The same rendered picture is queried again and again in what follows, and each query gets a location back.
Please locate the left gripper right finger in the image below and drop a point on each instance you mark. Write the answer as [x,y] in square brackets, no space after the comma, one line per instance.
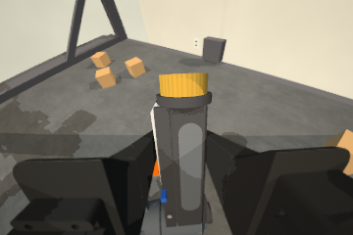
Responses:
[245,179]

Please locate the grey block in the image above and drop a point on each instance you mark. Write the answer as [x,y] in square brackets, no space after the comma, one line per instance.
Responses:
[213,49]

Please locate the orange cube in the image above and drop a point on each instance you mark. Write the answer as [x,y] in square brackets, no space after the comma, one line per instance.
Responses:
[343,140]
[105,77]
[101,59]
[135,67]

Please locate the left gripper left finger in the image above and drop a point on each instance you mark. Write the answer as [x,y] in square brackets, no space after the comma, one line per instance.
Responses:
[122,184]

